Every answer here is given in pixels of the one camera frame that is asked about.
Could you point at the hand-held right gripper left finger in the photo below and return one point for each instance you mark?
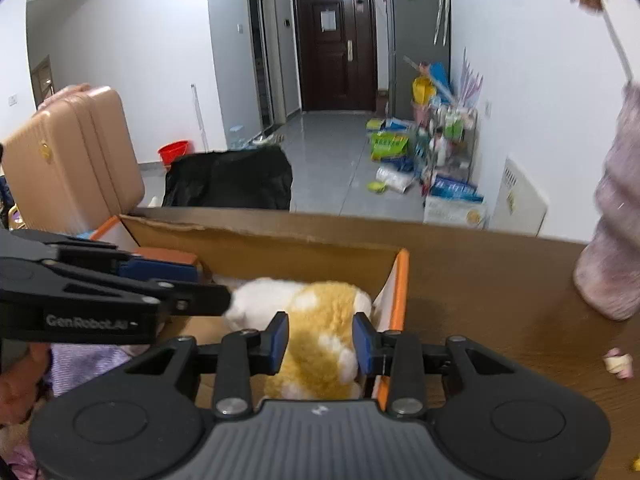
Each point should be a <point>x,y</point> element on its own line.
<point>281,342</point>

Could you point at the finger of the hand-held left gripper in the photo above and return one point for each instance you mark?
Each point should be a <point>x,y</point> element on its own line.
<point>160,271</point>
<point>200,300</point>

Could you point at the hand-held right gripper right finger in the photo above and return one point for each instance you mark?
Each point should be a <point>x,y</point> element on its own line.
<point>361,345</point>

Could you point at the yellow and white plush toy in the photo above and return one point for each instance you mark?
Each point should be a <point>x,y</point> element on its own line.
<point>320,330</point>

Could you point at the red cardboard box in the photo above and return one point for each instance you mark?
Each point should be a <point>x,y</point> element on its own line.
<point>300,255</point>

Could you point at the person's left hand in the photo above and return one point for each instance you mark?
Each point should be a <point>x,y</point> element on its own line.
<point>20,390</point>

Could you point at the purple towel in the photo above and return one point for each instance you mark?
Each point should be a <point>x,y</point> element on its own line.
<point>85,365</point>

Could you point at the black duffel bag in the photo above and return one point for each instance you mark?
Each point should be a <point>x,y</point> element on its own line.
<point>230,180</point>

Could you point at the red bucket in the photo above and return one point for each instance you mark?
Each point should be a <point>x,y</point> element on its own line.
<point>174,152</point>

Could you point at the pink suitcase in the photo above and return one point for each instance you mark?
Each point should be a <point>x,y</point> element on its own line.
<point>65,160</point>

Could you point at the white plastic roll packet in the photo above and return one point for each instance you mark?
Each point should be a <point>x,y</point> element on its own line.
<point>395,178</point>

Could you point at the green packet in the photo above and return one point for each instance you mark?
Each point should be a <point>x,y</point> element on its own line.
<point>390,145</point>

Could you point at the white panel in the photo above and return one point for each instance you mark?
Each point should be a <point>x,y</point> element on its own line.
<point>520,200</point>

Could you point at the cluttered storage rack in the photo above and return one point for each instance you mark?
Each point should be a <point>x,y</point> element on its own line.
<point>445,145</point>

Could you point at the dark side doorway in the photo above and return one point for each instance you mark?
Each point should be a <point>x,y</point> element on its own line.
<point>260,60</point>

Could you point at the dark brown entrance door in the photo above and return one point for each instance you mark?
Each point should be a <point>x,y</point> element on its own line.
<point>330,80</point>

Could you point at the fallen rose petal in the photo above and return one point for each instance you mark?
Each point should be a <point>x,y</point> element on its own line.
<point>617,362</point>

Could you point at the yellow bag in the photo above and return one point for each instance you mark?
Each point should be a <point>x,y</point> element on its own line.
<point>424,91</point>

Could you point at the pale pink ribbed vase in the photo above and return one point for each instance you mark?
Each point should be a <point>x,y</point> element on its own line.
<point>615,235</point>

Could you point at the blue bag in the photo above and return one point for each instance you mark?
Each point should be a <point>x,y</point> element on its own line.
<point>440,77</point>

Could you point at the pale purple wrapping paper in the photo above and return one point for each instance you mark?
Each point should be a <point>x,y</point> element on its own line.
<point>471,80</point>

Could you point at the white door notice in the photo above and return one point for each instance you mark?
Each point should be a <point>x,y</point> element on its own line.
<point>328,20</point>

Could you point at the grey refrigerator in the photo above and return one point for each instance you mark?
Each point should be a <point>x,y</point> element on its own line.
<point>415,35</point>

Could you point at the clear folded umbrella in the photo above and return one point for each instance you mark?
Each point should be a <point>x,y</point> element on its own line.
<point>442,10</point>

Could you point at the wall light switch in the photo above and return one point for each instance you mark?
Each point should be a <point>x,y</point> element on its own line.
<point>13,100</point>

